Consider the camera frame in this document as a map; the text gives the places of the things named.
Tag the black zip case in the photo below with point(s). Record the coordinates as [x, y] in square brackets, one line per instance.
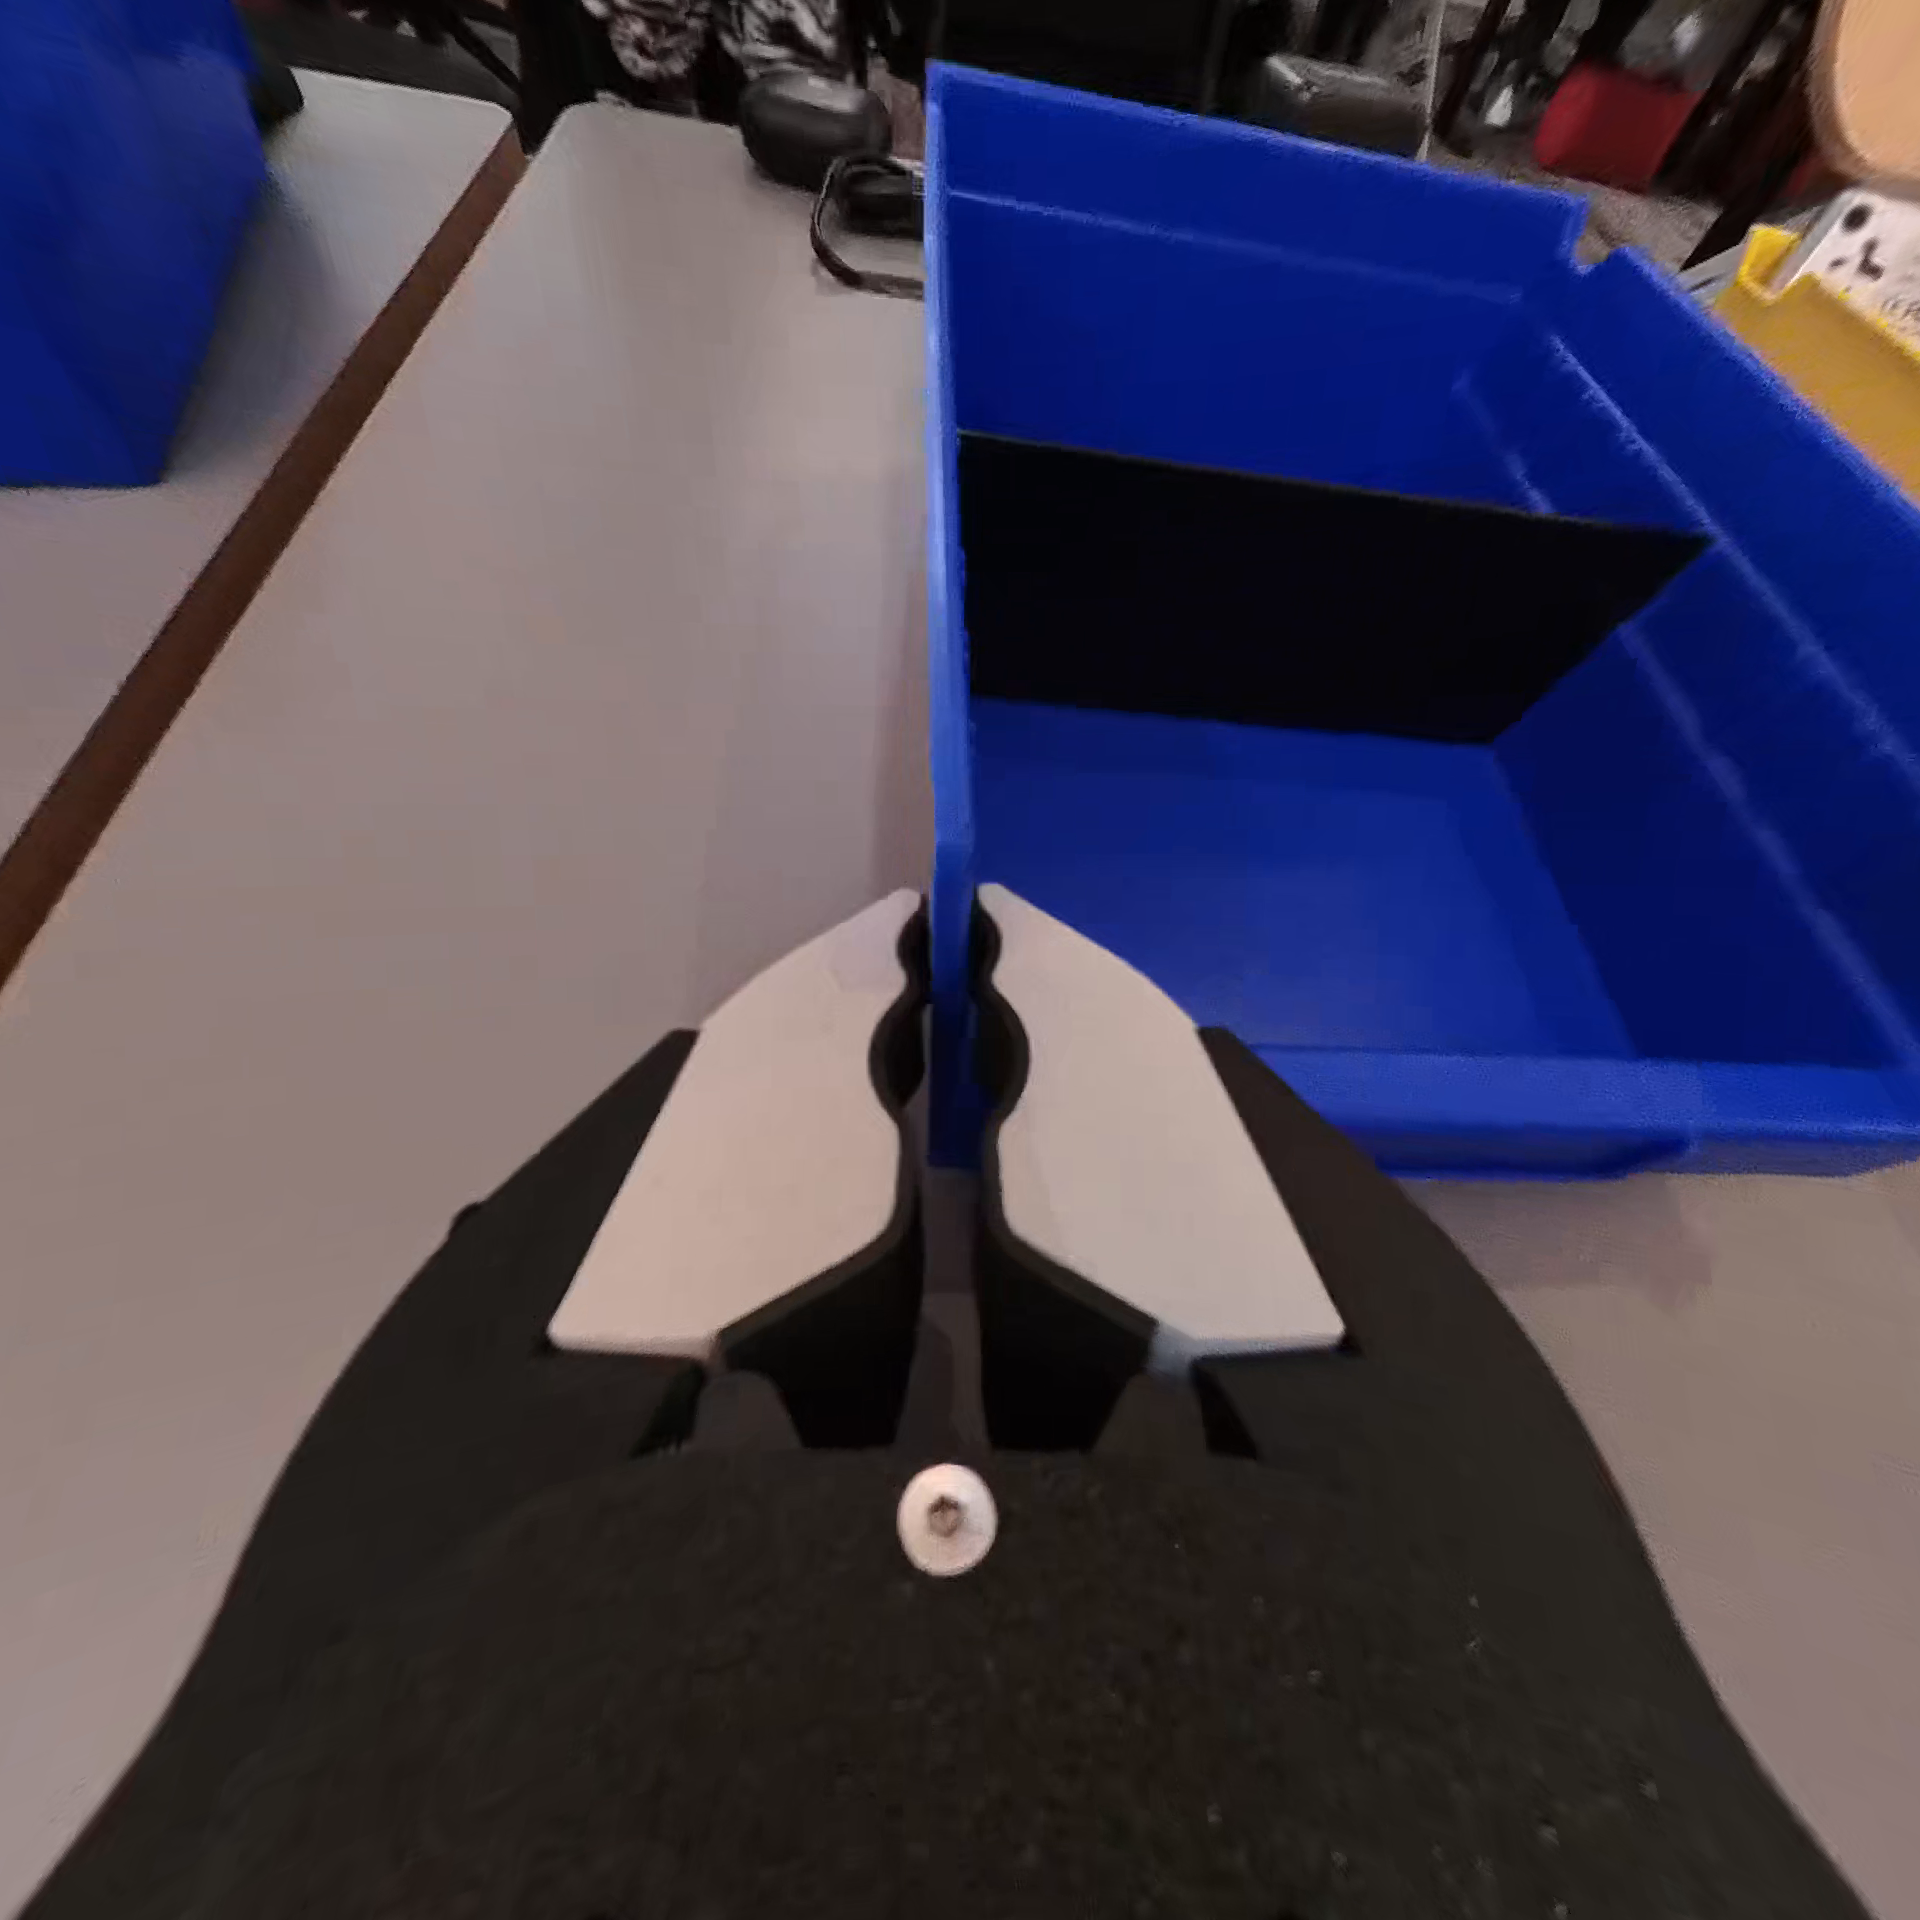
[806, 128]

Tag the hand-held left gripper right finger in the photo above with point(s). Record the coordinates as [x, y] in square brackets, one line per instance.
[1170, 1188]

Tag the grey bag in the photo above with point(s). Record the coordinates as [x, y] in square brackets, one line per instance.
[1328, 101]

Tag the blue bin with black divider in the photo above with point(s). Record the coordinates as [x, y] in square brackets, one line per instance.
[1275, 899]

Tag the red box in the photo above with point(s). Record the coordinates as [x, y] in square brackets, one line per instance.
[1612, 128]

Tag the black white striped cloth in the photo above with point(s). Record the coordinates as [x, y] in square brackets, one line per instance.
[702, 33]

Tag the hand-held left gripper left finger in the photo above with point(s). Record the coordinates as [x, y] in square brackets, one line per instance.
[736, 1188]

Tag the yellow bin with black divider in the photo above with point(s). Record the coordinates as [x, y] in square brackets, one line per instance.
[1847, 369]

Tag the plain blue bin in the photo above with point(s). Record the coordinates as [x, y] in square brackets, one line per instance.
[101, 259]

